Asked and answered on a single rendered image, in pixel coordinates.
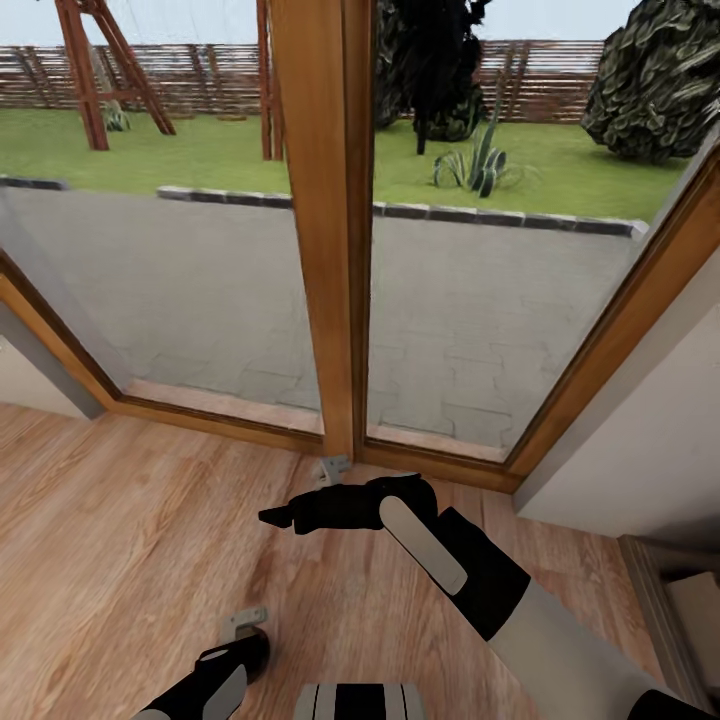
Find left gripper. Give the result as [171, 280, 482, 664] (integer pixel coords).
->
[223, 634, 268, 675]

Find robot trunk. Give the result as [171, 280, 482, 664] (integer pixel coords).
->
[293, 684, 427, 720]

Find pillar candle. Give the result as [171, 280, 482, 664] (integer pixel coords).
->
[237, 627, 269, 685]

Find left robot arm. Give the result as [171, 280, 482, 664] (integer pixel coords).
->
[129, 606, 269, 720]

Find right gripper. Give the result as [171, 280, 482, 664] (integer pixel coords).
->
[258, 483, 352, 535]

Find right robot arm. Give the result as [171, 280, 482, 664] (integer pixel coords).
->
[258, 454, 720, 720]

